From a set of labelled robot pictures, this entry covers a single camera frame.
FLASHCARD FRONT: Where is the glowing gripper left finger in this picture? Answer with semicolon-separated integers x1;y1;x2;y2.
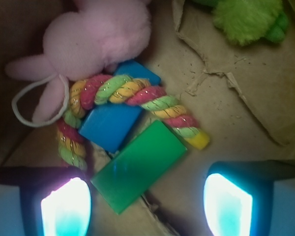
0;166;91;236

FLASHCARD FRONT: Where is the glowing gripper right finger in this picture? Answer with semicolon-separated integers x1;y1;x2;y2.
203;160;295;236

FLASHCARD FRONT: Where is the green rectangular block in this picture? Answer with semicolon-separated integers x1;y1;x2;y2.
91;120;187;214

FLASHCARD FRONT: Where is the blue rectangular block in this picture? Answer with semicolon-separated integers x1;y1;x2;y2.
78;60;161;153

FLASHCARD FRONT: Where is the brown paper bag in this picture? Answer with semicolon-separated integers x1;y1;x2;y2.
0;0;295;236

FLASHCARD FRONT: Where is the pink plush bunny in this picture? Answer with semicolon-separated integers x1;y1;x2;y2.
5;0;151;127

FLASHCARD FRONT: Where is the green plush toy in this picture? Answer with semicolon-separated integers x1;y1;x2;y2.
193;0;289;46

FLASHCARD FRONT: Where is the multicolour twisted rope toy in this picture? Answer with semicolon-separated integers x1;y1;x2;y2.
57;75;210;171

